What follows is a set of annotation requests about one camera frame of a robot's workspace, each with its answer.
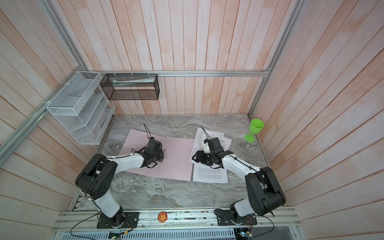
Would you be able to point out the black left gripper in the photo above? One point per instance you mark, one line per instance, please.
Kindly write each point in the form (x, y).
(161, 156)

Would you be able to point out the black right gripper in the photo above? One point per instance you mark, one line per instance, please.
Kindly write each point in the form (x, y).
(200, 157)

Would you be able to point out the pink file folder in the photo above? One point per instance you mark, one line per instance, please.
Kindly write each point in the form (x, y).
(175, 166)

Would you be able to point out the printed English paper sheet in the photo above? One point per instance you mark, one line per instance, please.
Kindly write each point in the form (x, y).
(205, 174)

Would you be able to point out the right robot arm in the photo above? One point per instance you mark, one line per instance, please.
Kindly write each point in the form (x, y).
(264, 191)

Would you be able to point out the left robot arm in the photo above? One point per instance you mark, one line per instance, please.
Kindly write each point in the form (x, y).
(96, 177)

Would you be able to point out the Chinese titled paper sheet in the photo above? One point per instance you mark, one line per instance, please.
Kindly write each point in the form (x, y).
(201, 136)

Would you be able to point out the green plastic goblet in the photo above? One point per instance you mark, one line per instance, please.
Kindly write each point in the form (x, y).
(255, 127)

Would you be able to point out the orange round sticker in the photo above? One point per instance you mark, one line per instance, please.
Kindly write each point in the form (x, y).
(162, 217)

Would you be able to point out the black mesh basket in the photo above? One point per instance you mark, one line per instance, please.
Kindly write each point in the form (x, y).
(149, 93)

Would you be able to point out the paper in black basket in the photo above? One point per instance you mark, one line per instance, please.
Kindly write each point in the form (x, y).
(134, 82)

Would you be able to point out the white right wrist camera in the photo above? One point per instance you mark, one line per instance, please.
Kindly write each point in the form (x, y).
(206, 146)

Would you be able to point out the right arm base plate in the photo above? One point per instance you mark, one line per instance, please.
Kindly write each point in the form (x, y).
(230, 217)

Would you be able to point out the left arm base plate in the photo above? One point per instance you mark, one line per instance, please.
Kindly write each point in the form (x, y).
(120, 220)

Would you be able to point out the white wire mesh shelf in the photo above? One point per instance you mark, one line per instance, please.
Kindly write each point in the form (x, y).
(83, 112)

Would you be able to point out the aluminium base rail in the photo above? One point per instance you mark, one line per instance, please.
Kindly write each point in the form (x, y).
(177, 219)

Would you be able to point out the aluminium frame bar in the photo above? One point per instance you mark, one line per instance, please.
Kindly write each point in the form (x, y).
(194, 73)

